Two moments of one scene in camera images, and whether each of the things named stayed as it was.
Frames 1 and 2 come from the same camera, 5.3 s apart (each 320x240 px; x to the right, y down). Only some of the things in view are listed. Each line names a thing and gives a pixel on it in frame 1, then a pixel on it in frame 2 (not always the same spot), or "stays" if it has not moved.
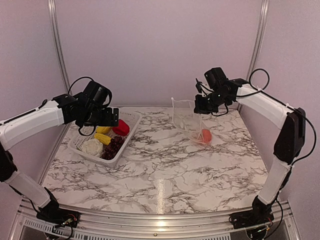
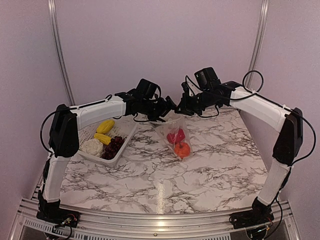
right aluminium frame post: [262, 27] stays
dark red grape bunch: [112, 148] stays
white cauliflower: [93, 147] stays
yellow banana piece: [103, 129] stays
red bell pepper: [123, 129] to [177, 138]
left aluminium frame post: [52, 7] stays
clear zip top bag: [186, 120] to [175, 134]
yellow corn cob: [102, 138] stays
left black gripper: [107, 121] to [165, 108]
